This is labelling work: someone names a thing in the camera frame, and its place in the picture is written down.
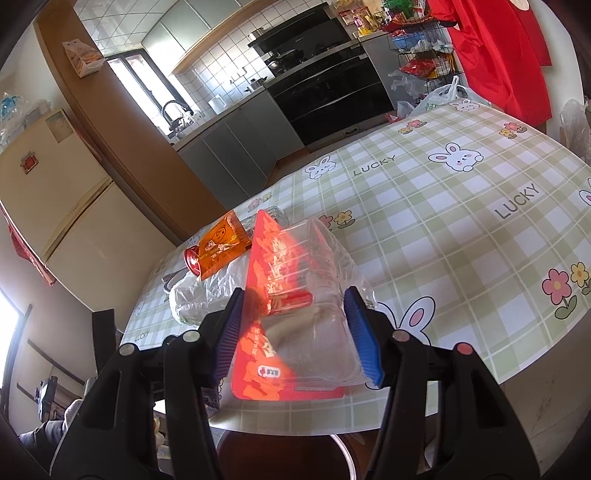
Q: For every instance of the chrome kitchen faucet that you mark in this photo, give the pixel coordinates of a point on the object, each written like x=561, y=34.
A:
x=173, y=110

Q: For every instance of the white plastic shopping bag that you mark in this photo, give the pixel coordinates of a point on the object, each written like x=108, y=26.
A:
x=438, y=97

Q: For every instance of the dark framed window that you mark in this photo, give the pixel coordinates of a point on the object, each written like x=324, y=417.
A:
x=138, y=87

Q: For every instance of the white electric kettle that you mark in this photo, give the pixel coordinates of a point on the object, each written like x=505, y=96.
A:
x=216, y=104

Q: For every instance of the red shiny can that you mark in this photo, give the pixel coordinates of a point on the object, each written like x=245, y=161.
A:
x=191, y=263

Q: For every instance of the person's leg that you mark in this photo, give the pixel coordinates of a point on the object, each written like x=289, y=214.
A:
x=46, y=434

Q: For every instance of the cream refrigerator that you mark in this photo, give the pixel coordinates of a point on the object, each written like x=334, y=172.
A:
x=69, y=194

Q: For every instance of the grey wall cabinets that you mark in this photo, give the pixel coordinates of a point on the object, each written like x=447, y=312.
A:
x=184, y=27

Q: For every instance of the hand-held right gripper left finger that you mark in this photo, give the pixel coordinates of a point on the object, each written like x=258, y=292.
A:
x=228, y=337

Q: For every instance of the red square fridge magnet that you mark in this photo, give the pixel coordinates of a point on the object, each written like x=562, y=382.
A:
x=28, y=161

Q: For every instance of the golden orange snack packet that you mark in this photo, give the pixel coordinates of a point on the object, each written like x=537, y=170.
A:
x=221, y=244

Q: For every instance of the clear plastic clamshell container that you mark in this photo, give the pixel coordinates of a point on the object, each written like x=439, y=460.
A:
x=323, y=332

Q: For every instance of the small steel pot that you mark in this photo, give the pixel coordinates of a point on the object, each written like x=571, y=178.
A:
x=257, y=34

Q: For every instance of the pile of food packets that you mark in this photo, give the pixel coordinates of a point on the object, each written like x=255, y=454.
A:
x=369, y=14

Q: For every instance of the green checkered rabbit tablecloth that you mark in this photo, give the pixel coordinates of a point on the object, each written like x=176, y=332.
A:
x=415, y=207

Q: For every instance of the black wok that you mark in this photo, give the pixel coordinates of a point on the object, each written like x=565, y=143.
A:
x=281, y=59

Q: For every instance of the red apron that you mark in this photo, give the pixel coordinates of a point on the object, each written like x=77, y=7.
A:
x=489, y=55

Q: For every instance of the clear plastic floor bag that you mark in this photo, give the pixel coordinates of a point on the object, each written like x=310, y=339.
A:
x=575, y=129

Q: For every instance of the black range hood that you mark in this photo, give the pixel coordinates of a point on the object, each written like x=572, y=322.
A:
x=300, y=32

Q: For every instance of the white and orange snack bag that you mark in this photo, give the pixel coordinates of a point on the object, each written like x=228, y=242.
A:
x=83, y=57

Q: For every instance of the red printed hanging cloth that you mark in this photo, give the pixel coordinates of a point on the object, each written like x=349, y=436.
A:
x=32, y=258

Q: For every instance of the crumpled white plastic bag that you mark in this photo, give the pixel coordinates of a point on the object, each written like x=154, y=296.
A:
x=404, y=83

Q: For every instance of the grey base cabinets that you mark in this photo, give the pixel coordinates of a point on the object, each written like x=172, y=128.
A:
x=240, y=143

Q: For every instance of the red packet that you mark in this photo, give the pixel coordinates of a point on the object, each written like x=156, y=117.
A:
x=249, y=350

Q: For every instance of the crumpled clear plastic bag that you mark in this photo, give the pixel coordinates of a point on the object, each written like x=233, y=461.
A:
x=198, y=300

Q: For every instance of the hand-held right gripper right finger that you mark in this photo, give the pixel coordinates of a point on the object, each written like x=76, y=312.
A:
x=364, y=341

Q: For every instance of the black built-in stove oven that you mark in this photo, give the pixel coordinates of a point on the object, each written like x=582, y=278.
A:
x=332, y=97

